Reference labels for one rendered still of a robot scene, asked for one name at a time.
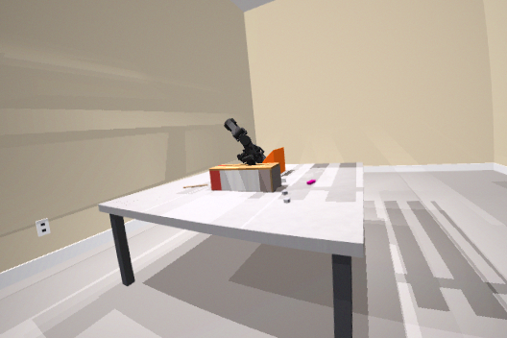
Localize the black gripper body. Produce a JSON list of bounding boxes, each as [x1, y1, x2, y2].
[[242, 144, 264, 163]]

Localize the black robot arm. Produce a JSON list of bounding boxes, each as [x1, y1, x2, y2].
[[224, 118, 264, 161]]

